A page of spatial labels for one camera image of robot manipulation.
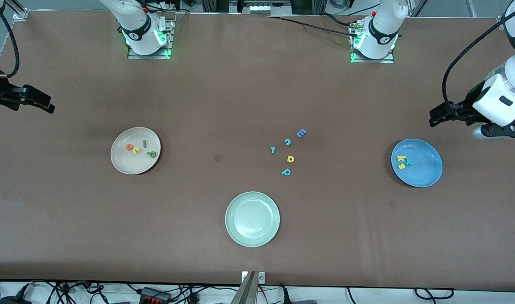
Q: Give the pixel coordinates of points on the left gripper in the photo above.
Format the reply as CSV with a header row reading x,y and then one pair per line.
x,y
470,104

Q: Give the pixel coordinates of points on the yellow letter k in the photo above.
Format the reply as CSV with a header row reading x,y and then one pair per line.
x,y
400,158

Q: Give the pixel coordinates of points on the green letter g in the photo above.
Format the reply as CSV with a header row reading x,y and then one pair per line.
x,y
153,155

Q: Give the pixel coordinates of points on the blue plate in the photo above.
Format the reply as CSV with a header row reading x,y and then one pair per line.
x,y
424,169

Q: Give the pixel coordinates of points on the beige brown plate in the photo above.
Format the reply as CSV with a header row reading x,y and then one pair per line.
x,y
126,164

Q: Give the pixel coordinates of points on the blue letter E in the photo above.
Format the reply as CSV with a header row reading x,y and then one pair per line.
x,y
301,133

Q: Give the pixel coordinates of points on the teal letter p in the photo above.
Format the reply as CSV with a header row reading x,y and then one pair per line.
x,y
286,172

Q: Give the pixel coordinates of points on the metal terminal box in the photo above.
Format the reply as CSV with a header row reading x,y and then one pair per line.
x,y
259,7

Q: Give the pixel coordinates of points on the pale green plate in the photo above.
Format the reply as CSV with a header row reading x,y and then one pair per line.
x,y
252,219

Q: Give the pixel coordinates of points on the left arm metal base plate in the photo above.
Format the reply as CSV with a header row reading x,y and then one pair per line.
x,y
373,61

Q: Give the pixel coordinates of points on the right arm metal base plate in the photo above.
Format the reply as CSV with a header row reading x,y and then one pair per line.
x,y
147,56

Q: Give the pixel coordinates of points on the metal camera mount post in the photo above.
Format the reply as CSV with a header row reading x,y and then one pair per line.
x,y
247,291

